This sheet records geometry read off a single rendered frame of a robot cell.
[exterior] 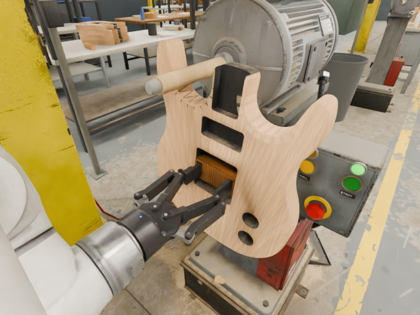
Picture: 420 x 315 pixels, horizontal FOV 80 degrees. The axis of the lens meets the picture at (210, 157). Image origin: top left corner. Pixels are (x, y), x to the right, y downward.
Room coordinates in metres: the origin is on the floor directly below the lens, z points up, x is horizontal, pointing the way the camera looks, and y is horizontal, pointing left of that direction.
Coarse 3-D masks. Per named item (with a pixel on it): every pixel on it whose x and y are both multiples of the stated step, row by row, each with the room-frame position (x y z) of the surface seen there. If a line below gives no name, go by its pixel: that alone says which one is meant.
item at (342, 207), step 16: (320, 144) 0.44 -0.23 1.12; (336, 144) 0.44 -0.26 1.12; (352, 144) 0.44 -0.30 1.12; (368, 144) 0.44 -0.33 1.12; (304, 160) 0.44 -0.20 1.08; (320, 160) 0.42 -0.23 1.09; (336, 160) 0.40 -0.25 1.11; (352, 160) 0.39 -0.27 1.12; (368, 160) 0.39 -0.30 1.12; (384, 160) 0.39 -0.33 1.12; (304, 176) 0.44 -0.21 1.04; (320, 176) 0.42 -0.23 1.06; (336, 176) 0.40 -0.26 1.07; (352, 176) 0.38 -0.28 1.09; (368, 176) 0.37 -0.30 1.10; (304, 192) 0.43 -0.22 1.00; (320, 192) 0.41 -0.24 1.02; (336, 192) 0.39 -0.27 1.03; (352, 192) 0.38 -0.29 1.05; (368, 192) 0.36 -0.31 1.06; (304, 208) 0.42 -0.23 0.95; (336, 208) 0.39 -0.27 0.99; (352, 208) 0.37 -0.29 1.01; (320, 224) 0.40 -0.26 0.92; (336, 224) 0.38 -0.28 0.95; (352, 224) 0.36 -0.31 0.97
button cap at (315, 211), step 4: (308, 204) 0.41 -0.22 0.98; (312, 204) 0.40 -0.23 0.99; (316, 204) 0.40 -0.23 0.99; (308, 208) 0.40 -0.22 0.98; (312, 208) 0.39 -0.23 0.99; (316, 208) 0.39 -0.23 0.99; (320, 208) 0.39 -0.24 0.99; (308, 212) 0.39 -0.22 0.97; (312, 212) 0.39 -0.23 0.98; (316, 212) 0.38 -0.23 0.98; (320, 212) 0.38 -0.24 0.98; (324, 212) 0.38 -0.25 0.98; (312, 216) 0.39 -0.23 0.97; (316, 216) 0.38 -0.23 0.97; (320, 216) 0.38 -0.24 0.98
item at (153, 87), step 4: (152, 80) 0.41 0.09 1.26; (156, 80) 0.42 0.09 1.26; (148, 84) 0.41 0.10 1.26; (152, 84) 0.40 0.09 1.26; (156, 84) 0.41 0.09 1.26; (160, 84) 0.41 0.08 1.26; (148, 88) 0.40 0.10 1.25; (152, 88) 0.40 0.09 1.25; (156, 88) 0.41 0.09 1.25; (160, 88) 0.41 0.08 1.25; (148, 92) 0.41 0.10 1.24; (152, 92) 0.40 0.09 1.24; (156, 92) 0.41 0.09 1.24
